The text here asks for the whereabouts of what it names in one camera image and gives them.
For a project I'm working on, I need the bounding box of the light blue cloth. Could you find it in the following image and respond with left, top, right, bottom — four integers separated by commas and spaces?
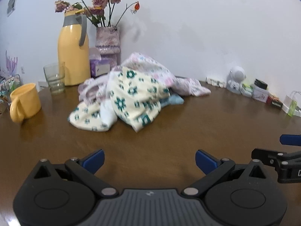
160, 93, 184, 108

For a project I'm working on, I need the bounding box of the cream green floral garment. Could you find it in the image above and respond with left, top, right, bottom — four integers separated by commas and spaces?
68, 67, 170, 132

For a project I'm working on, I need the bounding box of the purple tissue box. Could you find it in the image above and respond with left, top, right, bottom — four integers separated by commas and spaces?
89, 47, 111, 78

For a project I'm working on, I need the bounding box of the purple knitted vase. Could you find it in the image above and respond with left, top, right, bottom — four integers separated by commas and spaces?
95, 27, 120, 55

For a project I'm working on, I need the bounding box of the red black small box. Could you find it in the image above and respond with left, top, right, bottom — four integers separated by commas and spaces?
266, 94, 283, 109

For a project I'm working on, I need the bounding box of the white letter ornament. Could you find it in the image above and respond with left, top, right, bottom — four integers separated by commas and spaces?
206, 77, 227, 88

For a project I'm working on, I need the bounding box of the yellow mug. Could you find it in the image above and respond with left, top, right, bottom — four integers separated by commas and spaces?
10, 83, 41, 123

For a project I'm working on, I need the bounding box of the white astronaut figurine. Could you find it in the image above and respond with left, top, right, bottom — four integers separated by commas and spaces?
226, 66, 246, 94

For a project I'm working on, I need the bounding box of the pink floral garment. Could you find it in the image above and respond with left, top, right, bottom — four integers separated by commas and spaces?
78, 53, 211, 105

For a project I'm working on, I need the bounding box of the clear drinking glass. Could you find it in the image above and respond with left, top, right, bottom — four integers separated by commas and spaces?
43, 62, 65, 95

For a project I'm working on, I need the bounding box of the yellow thermos jug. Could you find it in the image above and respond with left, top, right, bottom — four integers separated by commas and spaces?
58, 9, 91, 86

